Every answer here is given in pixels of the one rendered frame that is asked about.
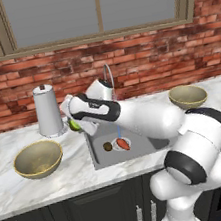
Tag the brown kiwi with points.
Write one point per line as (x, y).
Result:
(107, 146)

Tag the blue water stream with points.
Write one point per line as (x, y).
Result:
(119, 132)

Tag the grey curved sink faucet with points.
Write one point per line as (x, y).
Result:
(109, 69)

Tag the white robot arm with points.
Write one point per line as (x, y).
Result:
(150, 118)

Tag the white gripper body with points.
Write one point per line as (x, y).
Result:
(89, 127)

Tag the olive bowl with yellow rim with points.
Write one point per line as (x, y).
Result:
(36, 161)
(188, 96)

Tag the grey steel sink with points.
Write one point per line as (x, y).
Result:
(135, 150)

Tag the orange sweet potato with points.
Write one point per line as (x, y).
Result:
(123, 144)

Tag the green round fruit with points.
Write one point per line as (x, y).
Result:
(73, 125)

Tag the window with tan frame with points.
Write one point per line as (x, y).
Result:
(53, 15)

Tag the dark cupboard door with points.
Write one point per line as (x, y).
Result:
(161, 210)
(99, 215)

